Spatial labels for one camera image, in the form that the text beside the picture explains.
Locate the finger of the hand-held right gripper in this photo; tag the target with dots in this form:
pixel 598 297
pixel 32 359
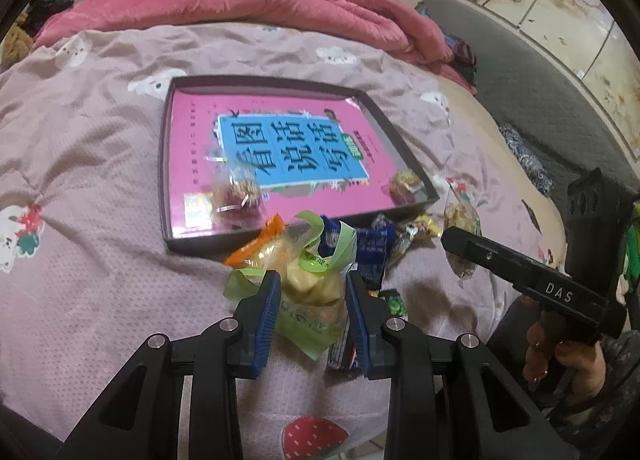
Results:
pixel 500 265

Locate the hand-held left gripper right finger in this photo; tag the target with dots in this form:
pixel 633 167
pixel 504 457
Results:
pixel 358 322

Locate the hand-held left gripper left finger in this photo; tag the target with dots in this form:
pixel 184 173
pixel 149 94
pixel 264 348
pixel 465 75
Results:
pixel 266 322

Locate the green seaweed snack packet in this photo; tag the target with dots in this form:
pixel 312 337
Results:
pixel 395 302

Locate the green packet with yellow pastry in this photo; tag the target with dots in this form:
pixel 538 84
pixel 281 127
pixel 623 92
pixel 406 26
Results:
pixel 305 285

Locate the clear packet of brown snacks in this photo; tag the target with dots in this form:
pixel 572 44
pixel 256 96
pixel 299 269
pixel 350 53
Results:
pixel 460 212

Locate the orange snack packet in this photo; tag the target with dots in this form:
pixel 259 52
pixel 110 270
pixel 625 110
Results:
pixel 250 255

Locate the dark shallow box tray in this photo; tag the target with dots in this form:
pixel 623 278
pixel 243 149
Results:
pixel 300 86

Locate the person's right hand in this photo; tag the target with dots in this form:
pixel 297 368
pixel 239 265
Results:
pixel 585 365

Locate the blue cookie packet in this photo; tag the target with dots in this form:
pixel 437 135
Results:
pixel 372 250

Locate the flat yellow snack packet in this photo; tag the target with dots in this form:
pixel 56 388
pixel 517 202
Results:
pixel 427 225

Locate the black and white patterned cloth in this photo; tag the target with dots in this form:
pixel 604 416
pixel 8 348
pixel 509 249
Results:
pixel 525 160

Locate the small yellow snack packet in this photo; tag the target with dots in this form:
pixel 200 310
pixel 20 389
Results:
pixel 406 185

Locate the clear-wrapped round brown cake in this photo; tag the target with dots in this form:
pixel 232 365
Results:
pixel 237 192

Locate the grey padded headboard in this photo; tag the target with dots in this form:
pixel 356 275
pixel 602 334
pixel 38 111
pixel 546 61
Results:
pixel 530 85

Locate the pink and blue book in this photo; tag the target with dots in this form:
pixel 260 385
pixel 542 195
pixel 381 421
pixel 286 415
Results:
pixel 200 140

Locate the multicoloured cloth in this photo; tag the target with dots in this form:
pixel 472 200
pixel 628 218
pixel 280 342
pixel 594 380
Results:
pixel 460 57

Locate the mauve printed bed sheet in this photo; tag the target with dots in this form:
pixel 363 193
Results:
pixel 100 165

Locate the pink quilt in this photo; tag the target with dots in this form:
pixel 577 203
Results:
pixel 200 0

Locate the yellow knitted cloth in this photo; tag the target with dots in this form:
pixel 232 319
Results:
pixel 15 42

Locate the dark clothes pile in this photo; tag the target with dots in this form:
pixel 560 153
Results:
pixel 50 0

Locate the tree wall painting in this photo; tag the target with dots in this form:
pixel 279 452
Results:
pixel 565 5

